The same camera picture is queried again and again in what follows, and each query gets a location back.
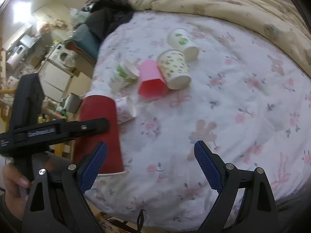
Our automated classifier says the pink plastic cup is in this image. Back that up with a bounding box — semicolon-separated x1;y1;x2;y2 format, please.
138;59;169;100

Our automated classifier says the white washing machine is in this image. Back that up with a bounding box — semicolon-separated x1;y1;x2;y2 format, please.
38;43;74;102

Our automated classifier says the white cup green globe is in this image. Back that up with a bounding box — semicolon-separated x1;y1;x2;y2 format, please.
167;28;199;62

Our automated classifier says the white cup green print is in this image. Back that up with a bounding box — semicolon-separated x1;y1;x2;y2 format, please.
109;59;139;91

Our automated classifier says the floral white bed sheet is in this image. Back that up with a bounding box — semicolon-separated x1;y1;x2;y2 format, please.
86;11;310;231

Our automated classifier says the white pink patterned cup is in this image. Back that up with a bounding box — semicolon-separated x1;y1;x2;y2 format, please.
115;96;137;124

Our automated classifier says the teal bag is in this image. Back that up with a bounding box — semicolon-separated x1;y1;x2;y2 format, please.
71;24;101;63

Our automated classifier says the yellow patterned paper cup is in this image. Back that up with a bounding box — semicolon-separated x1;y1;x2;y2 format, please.
156;49;191;90

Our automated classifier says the cream bear print quilt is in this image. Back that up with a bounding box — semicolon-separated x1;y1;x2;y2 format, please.
130;0;310;75

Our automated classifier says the red corrugated paper cup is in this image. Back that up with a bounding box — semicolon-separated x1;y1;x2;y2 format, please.
73;95;124;174

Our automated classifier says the person's hand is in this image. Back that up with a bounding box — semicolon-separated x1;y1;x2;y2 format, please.
2;163;31;220

